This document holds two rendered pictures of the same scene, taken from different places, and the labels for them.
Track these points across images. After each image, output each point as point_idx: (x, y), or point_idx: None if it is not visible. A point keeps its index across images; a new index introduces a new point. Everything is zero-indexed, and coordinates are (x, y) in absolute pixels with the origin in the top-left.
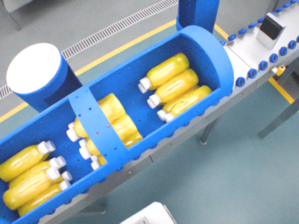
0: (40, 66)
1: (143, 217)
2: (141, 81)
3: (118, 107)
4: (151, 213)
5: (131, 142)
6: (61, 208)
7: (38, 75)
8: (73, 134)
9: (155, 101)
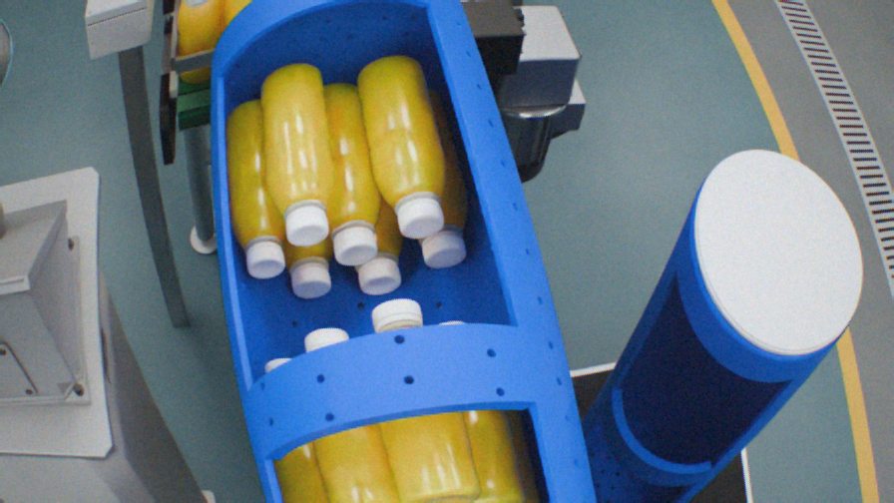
0: (779, 276)
1: (89, 396)
2: None
3: (416, 485)
4: (93, 421)
5: (308, 496)
6: None
7: (747, 263)
8: (390, 318)
9: None
